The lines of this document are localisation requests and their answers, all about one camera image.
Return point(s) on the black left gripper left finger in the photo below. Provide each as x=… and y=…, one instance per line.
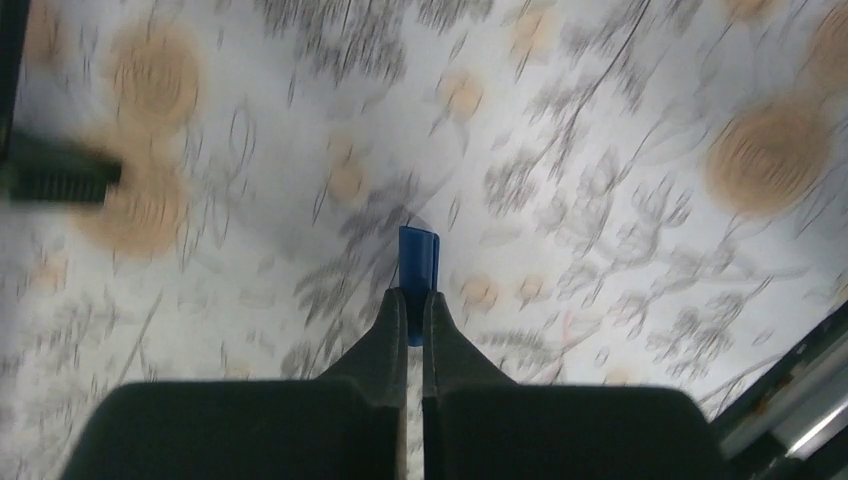
x=347, y=423

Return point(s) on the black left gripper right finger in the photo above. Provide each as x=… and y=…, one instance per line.
x=480, y=424

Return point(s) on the blue marker cap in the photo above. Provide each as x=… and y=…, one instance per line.
x=418, y=265

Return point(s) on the black framed whiteboard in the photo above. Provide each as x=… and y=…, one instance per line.
x=37, y=170

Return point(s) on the floral tablecloth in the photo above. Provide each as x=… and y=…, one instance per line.
x=627, y=192

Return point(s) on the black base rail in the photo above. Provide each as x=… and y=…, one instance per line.
x=792, y=422

